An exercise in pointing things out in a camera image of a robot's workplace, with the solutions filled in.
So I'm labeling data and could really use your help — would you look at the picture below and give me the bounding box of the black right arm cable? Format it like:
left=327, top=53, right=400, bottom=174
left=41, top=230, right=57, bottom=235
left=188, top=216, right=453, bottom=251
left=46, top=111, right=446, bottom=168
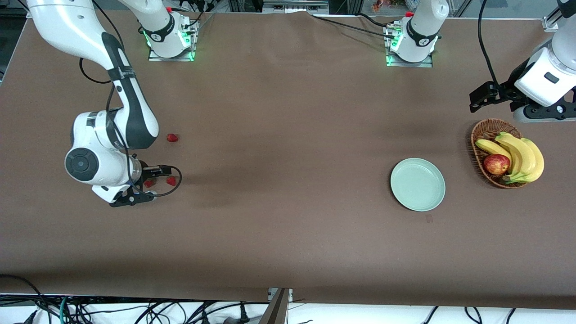
left=80, top=0, right=182, bottom=197

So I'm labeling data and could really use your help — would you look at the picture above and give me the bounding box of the small yellow banana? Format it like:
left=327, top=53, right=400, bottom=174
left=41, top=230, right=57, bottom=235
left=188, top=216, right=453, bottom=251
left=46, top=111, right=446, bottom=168
left=476, top=139, right=513, bottom=167

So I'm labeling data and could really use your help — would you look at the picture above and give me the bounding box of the thin black power cable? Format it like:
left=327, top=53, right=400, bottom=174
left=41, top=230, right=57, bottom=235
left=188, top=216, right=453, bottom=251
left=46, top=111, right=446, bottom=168
left=310, top=15, right=396, bottom=39

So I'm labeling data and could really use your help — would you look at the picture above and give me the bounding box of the large table cover sheet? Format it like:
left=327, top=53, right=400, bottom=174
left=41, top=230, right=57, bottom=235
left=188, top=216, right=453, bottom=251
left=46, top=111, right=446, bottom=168
left=0, top=11, right=576, bottom=311

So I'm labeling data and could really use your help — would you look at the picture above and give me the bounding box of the pale green round plate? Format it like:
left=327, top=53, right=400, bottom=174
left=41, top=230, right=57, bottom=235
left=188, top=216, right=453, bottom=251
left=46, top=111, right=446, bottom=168
left=390, top=157, right=446, bottom=212

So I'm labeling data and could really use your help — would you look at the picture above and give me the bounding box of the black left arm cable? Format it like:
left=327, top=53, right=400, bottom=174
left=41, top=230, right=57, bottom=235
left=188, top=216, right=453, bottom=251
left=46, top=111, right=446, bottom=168
left=477, top=0, right=501, bottom=88

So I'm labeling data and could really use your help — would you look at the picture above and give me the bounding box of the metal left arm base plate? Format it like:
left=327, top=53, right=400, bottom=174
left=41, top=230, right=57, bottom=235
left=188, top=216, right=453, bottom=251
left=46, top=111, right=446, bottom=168
left=385, top=25, right=435, bottom=68

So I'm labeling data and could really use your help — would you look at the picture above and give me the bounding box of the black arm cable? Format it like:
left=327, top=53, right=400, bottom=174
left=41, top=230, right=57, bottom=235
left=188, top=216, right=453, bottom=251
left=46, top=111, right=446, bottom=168
left=80, top=0, right=182, bottom=197
left=477, top=0, right=501, bottom=88

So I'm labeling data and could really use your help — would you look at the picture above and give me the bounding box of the aluminium frame rail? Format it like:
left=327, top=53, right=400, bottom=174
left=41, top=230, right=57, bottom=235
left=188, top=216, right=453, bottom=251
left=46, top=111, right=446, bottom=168
left=542, top=9, right=563, bottom=33

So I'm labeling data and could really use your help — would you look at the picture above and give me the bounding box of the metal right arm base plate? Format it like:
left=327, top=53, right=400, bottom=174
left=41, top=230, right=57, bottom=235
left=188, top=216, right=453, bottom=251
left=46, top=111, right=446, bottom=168
left=148, top=20, right=197, bottom=62

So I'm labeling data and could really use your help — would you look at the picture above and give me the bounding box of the grey table support post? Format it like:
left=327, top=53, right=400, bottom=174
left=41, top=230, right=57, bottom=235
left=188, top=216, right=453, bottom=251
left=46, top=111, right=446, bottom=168
left=259, top=288, right=293, bottom=324

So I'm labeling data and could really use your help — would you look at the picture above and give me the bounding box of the red orange background object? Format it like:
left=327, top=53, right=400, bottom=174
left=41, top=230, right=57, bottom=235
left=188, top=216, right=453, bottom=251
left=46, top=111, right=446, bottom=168
left=372, top=0, right=405, bottom=12

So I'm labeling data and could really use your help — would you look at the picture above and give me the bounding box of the brown wicker basket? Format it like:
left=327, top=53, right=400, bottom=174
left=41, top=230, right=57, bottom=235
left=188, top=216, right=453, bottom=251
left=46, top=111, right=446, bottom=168
left=471, top=118, right=529, bottom=189

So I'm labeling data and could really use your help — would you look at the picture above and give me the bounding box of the red apple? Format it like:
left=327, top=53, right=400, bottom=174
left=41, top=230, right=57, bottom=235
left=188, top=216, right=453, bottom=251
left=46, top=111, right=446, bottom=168
left=483, top=153, right=511, bottom=176

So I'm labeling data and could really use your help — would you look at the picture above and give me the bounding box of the dark background frame structure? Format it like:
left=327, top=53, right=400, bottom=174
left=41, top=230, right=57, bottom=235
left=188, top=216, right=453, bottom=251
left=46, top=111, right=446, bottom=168
left=227, top=0, right=360, bottom=14

